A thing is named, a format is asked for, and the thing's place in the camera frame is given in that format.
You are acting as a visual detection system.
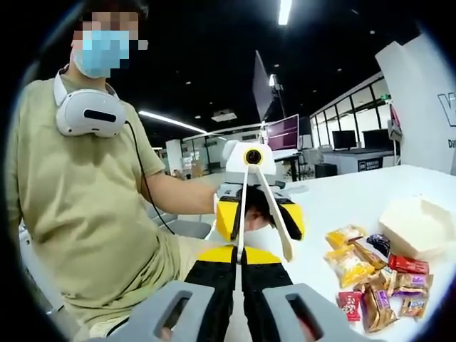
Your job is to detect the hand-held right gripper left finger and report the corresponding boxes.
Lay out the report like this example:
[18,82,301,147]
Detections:
[106,244,239,342]

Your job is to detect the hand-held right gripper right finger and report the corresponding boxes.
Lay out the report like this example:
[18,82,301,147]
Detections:
[241,245,385,342]

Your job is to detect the gold pink-label food packet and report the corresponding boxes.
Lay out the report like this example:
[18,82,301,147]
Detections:
[351,238,389,271]

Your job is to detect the black food packet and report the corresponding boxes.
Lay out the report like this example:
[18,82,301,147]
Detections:
[366,233,392,257]

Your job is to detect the small red food packet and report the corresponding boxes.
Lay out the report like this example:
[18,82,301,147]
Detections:
[336,291,363,322]

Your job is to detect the cream hexagonal container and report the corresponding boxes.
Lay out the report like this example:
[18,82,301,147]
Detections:
[378,195,454,260]

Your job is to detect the long red food bar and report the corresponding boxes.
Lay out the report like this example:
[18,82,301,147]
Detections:
[387,252,430,275]

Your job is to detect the gold blue-label food packet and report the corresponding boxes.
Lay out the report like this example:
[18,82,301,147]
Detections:
[398,297,428,320]

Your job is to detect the person's left hand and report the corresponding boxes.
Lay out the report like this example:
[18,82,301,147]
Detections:
[244,208,272,234]

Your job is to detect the grey office chair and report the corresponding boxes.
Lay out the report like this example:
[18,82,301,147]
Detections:
[142,202,212,240]

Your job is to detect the person's beige trousers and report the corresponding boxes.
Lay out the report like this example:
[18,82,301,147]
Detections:
[88,233,232,338]

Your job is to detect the ceiling air vent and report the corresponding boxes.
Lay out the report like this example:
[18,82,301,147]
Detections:
[211,109,239,123]

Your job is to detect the purple lit screen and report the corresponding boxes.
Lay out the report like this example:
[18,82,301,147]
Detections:
[266,114,300,153]

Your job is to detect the dark reception desk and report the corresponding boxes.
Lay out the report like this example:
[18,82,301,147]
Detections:
[322,147,402,176]

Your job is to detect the grey panel on stand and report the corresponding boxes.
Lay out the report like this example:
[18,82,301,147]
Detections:
[252,49,277,122]

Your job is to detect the black monitor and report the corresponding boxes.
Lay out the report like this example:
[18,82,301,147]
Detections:
[362,128,390,149]
[332,130,357,150]

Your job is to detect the hanging grey red bag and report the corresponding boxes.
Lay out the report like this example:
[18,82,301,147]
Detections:
[387,103,404,140]

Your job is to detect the white neck-worn headset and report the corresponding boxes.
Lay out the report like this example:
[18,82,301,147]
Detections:
[53,69,126,138]

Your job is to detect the long ceiling light strip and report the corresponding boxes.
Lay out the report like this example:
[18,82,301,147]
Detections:
[277,0,293,26]

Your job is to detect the black headset cable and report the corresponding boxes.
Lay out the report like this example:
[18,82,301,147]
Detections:
[123,120,176,236]

